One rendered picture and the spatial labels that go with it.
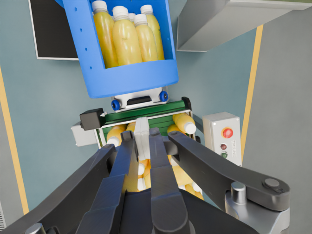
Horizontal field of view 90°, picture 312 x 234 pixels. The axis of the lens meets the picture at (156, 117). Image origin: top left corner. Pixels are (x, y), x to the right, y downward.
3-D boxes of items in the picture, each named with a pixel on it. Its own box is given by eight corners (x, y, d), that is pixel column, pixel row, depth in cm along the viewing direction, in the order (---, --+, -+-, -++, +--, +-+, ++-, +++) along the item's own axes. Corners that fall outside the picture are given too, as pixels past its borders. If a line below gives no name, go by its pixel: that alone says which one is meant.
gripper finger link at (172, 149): (149, 145, 14) (182, 138, 14) (148, 128, 19) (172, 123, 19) (152, 159, 14) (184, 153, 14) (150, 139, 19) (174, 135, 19)
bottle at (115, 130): (128, 121, 73) (123, 134, 55) (127, 135, 75) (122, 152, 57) (113, 120, 73) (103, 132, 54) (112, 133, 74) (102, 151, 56)
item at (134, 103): (150, 94, 68) (152, 96, 56) (151, 99, 68) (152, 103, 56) (127, 98, 68) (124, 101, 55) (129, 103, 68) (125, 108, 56)
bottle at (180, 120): (172, 124, 75) (180, 138, 57) (171, 109, 74) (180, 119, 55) (186, 123, 76) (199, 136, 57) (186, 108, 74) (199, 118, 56)
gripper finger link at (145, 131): (140, 133, 15) (148, 131, 15) (141, 116, 22) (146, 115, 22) (146, 159, 16) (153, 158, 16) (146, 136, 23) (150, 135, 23)
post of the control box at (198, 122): (174, 101, 164) (219, 130, 66) (175, 105, 164) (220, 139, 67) (171, 101, 163) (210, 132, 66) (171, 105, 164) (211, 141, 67)
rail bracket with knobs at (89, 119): (107, 106, 71) (101, 110, 61) (111, 121, 72) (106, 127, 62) (85, 110, 70) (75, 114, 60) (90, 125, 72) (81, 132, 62)
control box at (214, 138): (225, 111, 65) (240, 116, 55) (228, 154, 69) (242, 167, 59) (201, 115, 64) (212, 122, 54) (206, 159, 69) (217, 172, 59)
